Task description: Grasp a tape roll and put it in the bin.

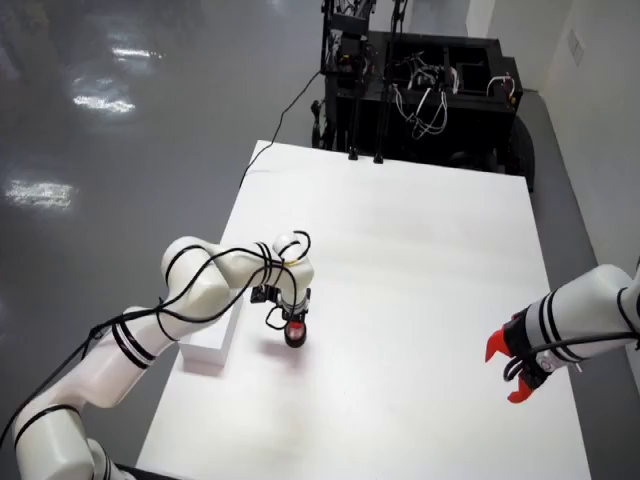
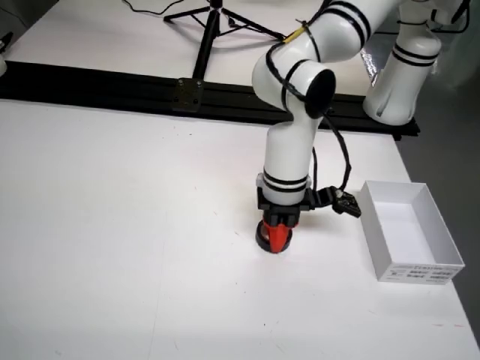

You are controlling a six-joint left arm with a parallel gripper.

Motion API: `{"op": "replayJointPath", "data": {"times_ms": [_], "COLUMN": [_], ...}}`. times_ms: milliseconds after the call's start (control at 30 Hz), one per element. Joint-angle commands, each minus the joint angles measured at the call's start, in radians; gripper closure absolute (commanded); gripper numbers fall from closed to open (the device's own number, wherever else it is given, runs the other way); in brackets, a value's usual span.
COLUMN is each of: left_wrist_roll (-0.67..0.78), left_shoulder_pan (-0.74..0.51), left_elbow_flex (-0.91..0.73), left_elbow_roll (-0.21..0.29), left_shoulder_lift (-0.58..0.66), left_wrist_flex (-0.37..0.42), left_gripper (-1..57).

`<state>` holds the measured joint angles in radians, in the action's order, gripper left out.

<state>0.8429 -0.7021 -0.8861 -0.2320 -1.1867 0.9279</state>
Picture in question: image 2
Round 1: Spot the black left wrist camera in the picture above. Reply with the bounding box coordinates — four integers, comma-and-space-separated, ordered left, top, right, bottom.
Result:
317, 186, 363, 219

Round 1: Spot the black cable with yellow tape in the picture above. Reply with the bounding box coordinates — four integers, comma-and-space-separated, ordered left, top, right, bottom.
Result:
265, 0, 356, 198

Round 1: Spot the black bracket plate with screws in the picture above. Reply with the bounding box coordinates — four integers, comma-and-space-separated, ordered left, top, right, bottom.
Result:
171, 77, 206, 113

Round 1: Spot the black aluminium rail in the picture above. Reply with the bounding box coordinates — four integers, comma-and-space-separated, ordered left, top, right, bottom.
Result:
0, 59, 422, 143

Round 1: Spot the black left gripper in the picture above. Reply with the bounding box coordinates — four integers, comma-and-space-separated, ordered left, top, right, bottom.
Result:
256, 185, 315, 255

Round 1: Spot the thin black cable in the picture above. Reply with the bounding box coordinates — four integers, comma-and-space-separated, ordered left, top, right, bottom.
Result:
122, 0, 211, 18

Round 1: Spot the black tape roll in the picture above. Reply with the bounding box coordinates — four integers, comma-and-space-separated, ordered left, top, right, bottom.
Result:
253, 220, 296, 255

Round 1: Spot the white cardboard bin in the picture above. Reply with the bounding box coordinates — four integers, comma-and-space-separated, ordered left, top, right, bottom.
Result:
358, 179, 467, 284

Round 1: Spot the black tripod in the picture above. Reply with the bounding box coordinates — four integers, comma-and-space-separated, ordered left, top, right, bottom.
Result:
163, 0, 287, 80

